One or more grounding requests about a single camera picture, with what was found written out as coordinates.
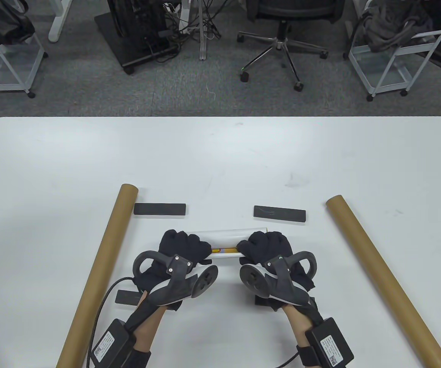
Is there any person's right hand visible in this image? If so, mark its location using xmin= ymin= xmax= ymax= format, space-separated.
xmin=237 ymin=230 xmax=325 ymax=327

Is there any person's left hand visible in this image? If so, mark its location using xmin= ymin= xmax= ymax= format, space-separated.
xmin=133 ymin=229 xmax=213 ymax=313

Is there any black bar weight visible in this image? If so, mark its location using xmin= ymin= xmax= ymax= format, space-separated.
xmin=253 ymin=205 xmax=307 ymax=223
xmin=255 ymin=293 xmax=279 ymax=308
xmin=134 ymin=203 xmax=187 ymax=217
xmin=116 ymin=289 xmax=145 ymax=306

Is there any colourful cartoon panel poster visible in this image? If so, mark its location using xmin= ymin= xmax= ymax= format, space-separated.
xmin=189 ymin=228 xmax=269 ymax=258

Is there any brown cardboard mailing tube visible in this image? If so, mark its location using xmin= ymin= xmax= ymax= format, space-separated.
xmin=56 ymin=184 xmax=140 ymax=368
xmin=325 ymin=195 xmax=441 ymax=368

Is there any person's right forearm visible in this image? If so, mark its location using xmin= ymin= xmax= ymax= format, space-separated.
xmin=284 ymin=303 xmax=318 ymax=368

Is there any person's left forearm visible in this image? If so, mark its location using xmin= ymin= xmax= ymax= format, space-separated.
xmin=130 ymin=305 xmax=167 ymax=368

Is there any grey and white hand controller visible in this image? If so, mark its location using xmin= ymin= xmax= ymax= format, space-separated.
xmin=239 ymin=251 xmax=318 ymax=306
xmin=133 ymin=251 xmax=219 ymax=307

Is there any black wrist sensor box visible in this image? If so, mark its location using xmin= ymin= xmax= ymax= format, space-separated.
xmin=306 ymin=317 xmax=355 ymax=368
xmin=90 ymin=318 xmax=137 ymax=368

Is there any black office chair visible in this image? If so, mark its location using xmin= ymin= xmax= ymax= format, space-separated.
xmin=237 ymin=0 xmax=346 ymax=92

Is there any white wheeled cart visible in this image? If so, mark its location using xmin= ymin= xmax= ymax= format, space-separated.
xmin=348 ymin=0 xmax=441 ymax=101
xmin=0 ymin=0 xmax=48 ymax=100

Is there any black wheeled computer stand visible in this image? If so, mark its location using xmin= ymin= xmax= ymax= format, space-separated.
xmin=94 ymin=0 xmax=181 ymax=74

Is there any white power strip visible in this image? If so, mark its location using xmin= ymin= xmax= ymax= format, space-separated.
xmin=178 ymin=8 xmax=198 ymax=35

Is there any grey bag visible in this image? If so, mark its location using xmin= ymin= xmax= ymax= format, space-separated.
xmin=362 ymin=0 xmax=436 ymax=52

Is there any white desk leg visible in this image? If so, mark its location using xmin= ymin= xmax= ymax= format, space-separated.
xmin=48 ymin=0 xmax=73 ymax=43

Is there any black bag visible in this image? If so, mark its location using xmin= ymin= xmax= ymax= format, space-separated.
xmin=0 ymin=0 xmax=35 ymax=44

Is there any black glove cable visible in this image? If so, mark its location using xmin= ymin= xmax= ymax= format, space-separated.
xmin=277 ymin=352 xmax=300 ymax=368
xmin=87 ymin=277 xmax=137 ymax=368

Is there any black wrist strap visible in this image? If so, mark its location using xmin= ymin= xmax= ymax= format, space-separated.
xmin=296 ymin=344 xmax=319 ymax=367

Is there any white upright post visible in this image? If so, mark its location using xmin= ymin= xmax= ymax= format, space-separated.
xmin=199 ymin=0 xmax=209 ymax=61

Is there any bundle of black cables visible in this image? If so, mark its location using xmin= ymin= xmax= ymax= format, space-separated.
xmin=163 ymin=0 xmax=229 ymax=41

